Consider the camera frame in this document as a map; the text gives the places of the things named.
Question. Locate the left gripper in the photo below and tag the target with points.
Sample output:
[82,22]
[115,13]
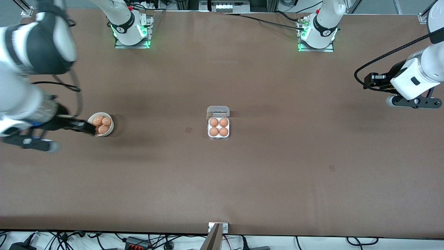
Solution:
[389,75]

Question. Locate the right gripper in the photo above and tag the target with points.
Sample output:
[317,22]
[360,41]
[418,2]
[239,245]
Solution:
[59,122]

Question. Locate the brown egg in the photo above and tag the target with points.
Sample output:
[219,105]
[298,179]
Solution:
[223,131]
[97,120]
[223,122]
[214,131]
[214,122]
[103,130]
[107,121]

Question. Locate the clear plastic egg box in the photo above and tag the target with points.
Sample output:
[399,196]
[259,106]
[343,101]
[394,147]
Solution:
[218,111]

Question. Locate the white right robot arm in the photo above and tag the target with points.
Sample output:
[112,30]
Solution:
[45,45]

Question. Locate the white round bowl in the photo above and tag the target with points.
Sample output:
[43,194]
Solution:
[110,130]

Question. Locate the black power strip red switches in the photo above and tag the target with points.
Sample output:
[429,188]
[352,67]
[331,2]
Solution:
[137,243]

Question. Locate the black power adapter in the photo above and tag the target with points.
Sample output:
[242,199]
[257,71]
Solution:
[22,247]

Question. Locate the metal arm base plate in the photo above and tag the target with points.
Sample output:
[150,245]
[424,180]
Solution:
[119,46]
[327,49]

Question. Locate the silver table corner bracket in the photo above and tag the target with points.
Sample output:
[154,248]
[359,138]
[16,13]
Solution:
[27,12]
[423,18]

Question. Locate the grey camera post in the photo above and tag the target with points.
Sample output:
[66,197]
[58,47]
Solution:
[212,239]

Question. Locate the aluminium frame with device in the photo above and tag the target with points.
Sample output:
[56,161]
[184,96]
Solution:
[225,5]

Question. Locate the silver camera mount bracket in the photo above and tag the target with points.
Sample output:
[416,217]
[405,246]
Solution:
[224,227]

